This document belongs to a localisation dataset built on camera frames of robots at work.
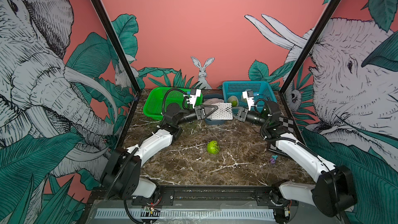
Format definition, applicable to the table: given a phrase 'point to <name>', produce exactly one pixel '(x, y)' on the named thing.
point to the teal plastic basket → (261, 89)
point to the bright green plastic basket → (157, 99)
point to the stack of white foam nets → (208, 101)
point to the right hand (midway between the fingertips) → (226, 109)
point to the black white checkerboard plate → (288, 125)
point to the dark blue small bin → (208, 121)
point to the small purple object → (272, 160)
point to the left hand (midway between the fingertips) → (217, 109)
